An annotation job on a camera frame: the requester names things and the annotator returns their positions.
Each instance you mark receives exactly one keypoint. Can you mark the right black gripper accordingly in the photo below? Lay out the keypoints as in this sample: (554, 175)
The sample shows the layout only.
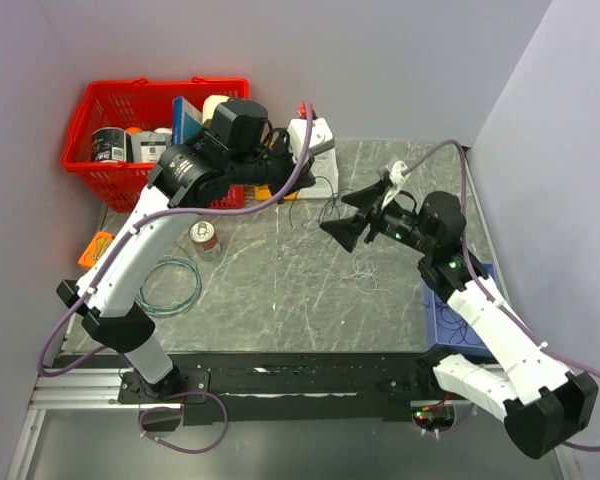
(368, 199)

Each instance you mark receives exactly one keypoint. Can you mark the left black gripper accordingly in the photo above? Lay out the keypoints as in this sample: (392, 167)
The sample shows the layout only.
(303, 177)

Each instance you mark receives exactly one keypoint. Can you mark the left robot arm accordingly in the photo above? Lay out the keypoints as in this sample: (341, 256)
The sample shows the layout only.
(235, 148)

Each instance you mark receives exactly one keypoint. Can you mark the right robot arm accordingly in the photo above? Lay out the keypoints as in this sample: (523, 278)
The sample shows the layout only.
(539, 400)

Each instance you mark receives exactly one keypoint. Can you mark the yellow plastic bin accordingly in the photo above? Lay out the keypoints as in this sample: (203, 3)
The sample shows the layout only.
(263, 193)

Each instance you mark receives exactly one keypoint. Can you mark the white plastic bin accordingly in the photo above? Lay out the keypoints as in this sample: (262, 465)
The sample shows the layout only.
(325, 171)

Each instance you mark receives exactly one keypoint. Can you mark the white paper roll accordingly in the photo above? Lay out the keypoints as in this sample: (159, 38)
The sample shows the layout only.
(210, 104)

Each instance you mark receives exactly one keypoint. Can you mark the blue book box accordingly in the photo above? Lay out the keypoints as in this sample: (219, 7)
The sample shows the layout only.
(187, 120)

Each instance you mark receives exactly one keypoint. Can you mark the small tin can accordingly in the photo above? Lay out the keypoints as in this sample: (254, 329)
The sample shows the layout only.
(205, 240)

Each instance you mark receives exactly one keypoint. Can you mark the grey labelled can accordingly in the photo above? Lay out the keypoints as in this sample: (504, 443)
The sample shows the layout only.
(148, 146)

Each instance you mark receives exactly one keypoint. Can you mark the blue plastic bin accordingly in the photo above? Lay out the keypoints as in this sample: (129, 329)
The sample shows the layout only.
(444, 326)

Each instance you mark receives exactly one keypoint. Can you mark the red plastic shopping basket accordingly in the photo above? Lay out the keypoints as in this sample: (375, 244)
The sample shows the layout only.
(130, 103)

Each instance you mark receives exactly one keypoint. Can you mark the black labelled can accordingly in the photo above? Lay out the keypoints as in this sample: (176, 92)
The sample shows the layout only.
(108, 145)

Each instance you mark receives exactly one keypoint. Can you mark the orange pink snack box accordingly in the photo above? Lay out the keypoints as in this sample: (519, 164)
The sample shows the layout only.
(95, 250)

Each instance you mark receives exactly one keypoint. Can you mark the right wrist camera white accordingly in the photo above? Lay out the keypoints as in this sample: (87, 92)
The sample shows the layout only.
(393, 176)

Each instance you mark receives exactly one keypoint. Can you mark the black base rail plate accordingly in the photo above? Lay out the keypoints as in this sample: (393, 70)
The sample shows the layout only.
(275, 386)

